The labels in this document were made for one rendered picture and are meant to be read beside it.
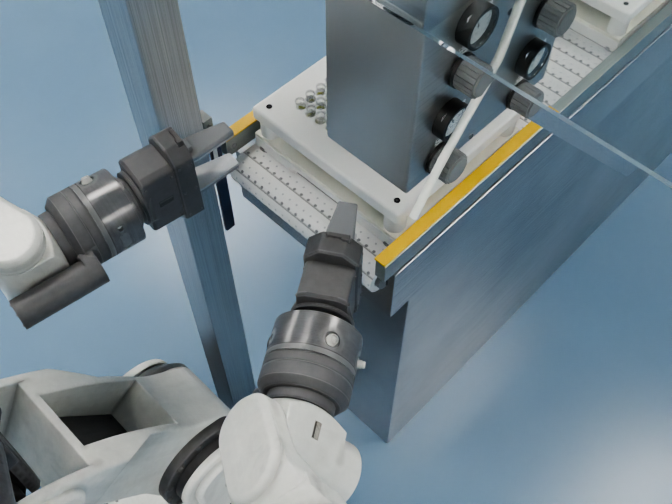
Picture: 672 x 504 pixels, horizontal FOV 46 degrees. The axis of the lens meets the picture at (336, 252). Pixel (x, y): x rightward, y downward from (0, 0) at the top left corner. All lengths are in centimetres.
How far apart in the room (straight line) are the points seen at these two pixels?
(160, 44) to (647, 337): 141
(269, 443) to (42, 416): 35
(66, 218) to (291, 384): 29
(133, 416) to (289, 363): 38
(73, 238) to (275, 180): 29
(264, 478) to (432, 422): 115
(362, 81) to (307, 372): 26
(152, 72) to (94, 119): 145
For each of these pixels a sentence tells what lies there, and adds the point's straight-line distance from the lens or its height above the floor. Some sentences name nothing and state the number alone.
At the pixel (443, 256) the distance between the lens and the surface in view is 104.
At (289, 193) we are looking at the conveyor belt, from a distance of 100.
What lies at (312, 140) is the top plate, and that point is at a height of 91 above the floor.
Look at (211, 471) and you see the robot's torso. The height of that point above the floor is 62.
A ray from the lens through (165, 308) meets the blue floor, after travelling 191.
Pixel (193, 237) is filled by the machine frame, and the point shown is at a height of 72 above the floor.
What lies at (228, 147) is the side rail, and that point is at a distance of 103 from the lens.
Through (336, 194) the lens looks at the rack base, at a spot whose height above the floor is 86.
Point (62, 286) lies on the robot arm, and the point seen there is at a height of 95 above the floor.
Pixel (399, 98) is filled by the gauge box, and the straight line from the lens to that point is 66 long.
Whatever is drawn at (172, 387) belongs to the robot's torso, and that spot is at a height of 66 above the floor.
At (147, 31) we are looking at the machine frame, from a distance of 86.
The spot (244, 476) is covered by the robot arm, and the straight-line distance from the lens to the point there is 65.
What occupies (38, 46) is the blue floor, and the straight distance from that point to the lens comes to 262.
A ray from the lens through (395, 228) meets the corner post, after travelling 92.
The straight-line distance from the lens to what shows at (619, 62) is 41.
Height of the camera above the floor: 162
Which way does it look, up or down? 56 degrees down
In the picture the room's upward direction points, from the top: straight up
